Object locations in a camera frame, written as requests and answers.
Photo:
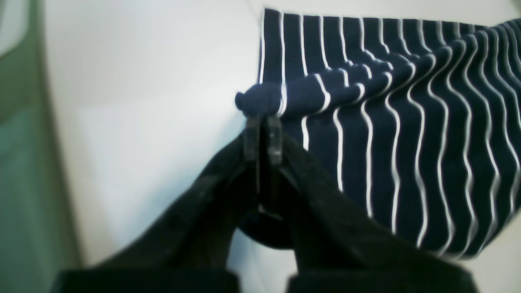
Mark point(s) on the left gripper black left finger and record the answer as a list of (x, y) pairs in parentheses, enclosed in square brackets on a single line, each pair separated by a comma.
[(186, 249)]

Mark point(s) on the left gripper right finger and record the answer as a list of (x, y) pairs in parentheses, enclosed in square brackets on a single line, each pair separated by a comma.
[(338, 248)]

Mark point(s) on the navy white striped t-shirt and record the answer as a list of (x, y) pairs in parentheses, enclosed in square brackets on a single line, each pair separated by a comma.
[(417, 121)]

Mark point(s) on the green white bin right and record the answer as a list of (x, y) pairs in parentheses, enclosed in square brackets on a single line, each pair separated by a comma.
[(37, 235)]

